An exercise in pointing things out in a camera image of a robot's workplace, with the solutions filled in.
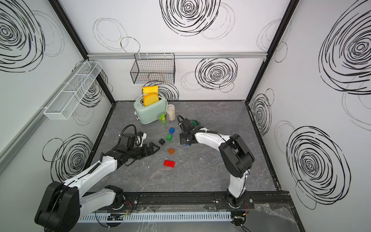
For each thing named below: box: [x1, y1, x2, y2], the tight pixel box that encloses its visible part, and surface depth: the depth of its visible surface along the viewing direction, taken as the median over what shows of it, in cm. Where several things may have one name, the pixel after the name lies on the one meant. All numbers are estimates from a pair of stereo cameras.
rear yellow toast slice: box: [142, 85, 159, 98], surface depth 101 cm
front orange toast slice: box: [143, 92, 160, 107], surface depth 97 cm
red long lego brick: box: [163, 159, 176, 168], surface depth 88 cm
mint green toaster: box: [133, 97, 168, 125], surface depth 101 cm
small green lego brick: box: [165, 133, 173, 142], surface depth 98 cm
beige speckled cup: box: [166, 103, 176, 122], surface depth 105 cm
